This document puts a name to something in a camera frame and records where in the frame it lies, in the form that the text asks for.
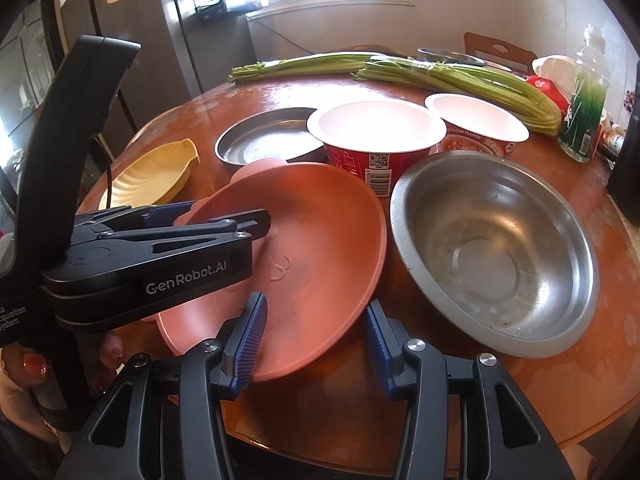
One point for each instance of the black thermos flask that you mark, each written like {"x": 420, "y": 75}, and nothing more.
{"x": 625, "y": 170}

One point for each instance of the silver refrigerator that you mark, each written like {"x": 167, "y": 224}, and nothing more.
{"x": 200, "y": 60}

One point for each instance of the orange plastic basin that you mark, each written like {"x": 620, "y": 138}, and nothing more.
{"x": 310, "y": 240}

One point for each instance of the long celery bunch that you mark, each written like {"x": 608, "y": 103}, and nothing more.
{"x": 300, "y": 66}

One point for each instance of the red instant noodle cup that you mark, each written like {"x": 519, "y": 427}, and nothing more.
{"x": 475, "y": 115}

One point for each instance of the thick celery bunch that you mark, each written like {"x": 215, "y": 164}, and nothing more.
{"x": 475, "y": 85}

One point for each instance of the yellow leaf-shaped plate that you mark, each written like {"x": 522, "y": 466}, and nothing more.
{"x": 145, "y": 175}

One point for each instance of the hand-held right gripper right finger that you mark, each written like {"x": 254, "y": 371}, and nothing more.
{"x": 377, "y": 350}

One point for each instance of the brown wooden chair with cutout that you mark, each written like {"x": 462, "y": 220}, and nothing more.
{"x": 480, "y": 45}

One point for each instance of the small steel bowl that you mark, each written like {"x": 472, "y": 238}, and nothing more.
{"x": 445, "y": 55}

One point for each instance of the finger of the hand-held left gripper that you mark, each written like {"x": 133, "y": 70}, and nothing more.
{"x": 220, "y": 230}
{"x": 162, "y": 212}

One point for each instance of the clear bottle with green label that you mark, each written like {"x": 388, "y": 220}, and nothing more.
{"x": 580, "y": 110}

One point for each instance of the large steel bowl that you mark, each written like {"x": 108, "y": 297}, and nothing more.
{"x": 480, "y": 240}

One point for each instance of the small white-capped bottle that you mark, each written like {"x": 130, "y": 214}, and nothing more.
{"x": 612, "y": 135}

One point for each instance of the round steel plate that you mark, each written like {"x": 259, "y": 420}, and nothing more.
{"x": 265, "y": 140}

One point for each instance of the red packet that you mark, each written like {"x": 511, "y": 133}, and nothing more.
{"x": 542, "y": 85}

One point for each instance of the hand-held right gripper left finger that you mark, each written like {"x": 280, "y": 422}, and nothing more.
{"x": 250, "y": 340}

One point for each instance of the white plastic bowl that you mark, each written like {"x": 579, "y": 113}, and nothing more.
{"x": 555, "y": 70}

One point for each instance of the person's left hand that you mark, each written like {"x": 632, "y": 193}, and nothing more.
{"x": 30, "y": 367}

